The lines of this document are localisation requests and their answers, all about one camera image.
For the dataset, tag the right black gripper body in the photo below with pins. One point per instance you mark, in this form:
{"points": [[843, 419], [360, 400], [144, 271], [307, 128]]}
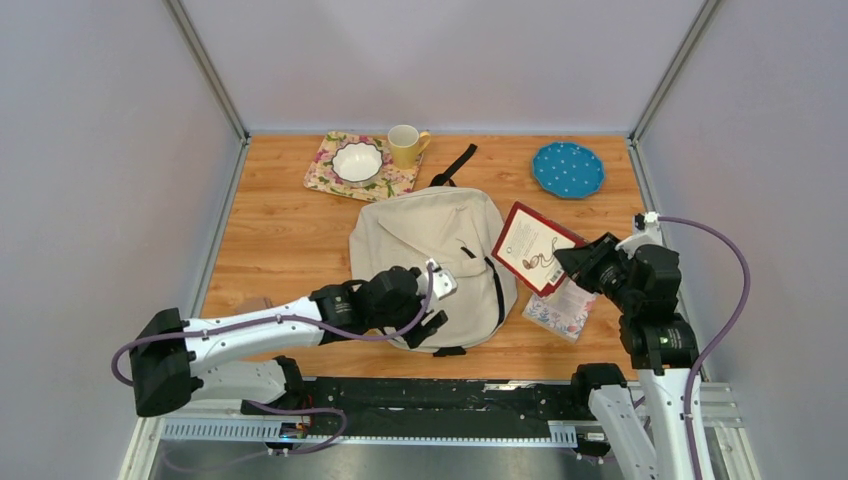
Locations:
{"points": [[608, 278]]}

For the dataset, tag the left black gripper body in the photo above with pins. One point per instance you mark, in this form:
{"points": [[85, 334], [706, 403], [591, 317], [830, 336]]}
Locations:
{"points": [[415, 336]]}

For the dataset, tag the floral patterned small book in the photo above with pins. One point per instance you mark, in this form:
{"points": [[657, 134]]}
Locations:
{"points": [[564, 312]]}

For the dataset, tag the red bordered white book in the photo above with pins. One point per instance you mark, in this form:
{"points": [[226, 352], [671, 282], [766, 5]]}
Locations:
{"points": [[526, 247]]}

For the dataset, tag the beige canvas backpack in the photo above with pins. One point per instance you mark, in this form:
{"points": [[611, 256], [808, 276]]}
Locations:
{"points": [[457, 227]]}

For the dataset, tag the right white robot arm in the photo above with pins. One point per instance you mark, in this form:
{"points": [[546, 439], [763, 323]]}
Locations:
{"points": [[643, 284]]}

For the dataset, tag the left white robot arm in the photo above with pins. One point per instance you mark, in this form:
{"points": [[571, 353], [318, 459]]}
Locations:
{"points": [[176, 361]]}

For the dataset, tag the blue polka dot plate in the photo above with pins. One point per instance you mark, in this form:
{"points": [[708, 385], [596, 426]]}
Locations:
{"points": [[568, 170]]}

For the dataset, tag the white bowl with dark rim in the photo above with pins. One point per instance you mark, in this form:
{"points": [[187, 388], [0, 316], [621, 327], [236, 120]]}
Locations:
{"points": [[357, 164]]}

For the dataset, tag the yellow ceramic mug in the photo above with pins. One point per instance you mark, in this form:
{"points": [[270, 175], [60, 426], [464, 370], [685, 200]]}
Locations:
{"points": [[406, 144]]}

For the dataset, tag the floral square tray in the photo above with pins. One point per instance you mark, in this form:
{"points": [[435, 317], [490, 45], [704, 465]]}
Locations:
{"points": [[390, 182]]}

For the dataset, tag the small brown cardboard box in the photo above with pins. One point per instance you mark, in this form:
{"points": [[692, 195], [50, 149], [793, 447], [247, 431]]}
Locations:
{"points": [[253, 304]]}

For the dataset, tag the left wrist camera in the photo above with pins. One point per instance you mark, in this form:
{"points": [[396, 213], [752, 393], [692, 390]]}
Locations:
{"points": [[439, 283]]}

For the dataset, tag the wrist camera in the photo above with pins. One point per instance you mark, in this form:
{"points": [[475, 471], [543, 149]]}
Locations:
{"points": [[439, 283], [645, 231]]}

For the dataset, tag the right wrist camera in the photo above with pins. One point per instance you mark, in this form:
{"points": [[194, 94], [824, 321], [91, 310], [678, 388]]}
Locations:
{"points": [[645, 231]]}

